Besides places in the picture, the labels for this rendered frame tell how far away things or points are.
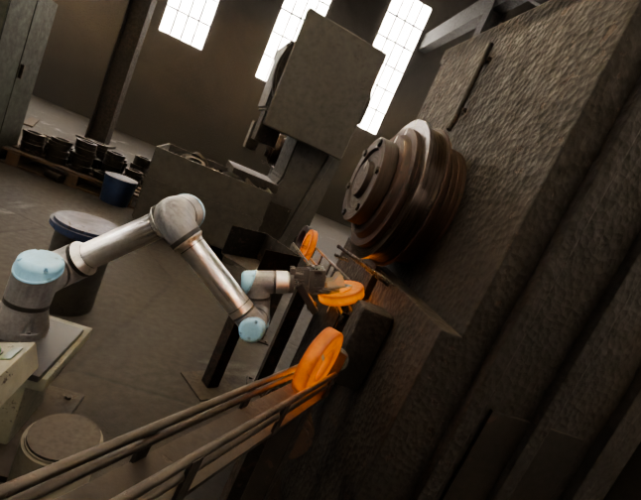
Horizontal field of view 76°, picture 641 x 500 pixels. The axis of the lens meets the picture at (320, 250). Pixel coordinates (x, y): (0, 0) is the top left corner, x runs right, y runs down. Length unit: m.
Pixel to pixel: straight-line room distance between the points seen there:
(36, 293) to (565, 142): 1.37
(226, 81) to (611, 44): 10.63
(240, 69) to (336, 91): 7.57
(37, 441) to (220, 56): 10.96
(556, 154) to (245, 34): 10.81
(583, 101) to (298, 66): 3.09
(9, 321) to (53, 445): 0.65
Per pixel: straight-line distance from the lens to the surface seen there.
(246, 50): 11.50
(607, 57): 1.10
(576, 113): 1.05
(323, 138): 3.95
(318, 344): 0.87
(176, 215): 1.21
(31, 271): 1.36
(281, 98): 3.86
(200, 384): 2.02
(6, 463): 1.53
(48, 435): 0.86
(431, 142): 1.21
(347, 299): 1.34
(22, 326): 1.42
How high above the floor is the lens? 1.08
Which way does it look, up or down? 10 degrees down
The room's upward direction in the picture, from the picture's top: 24 degrees clockwise
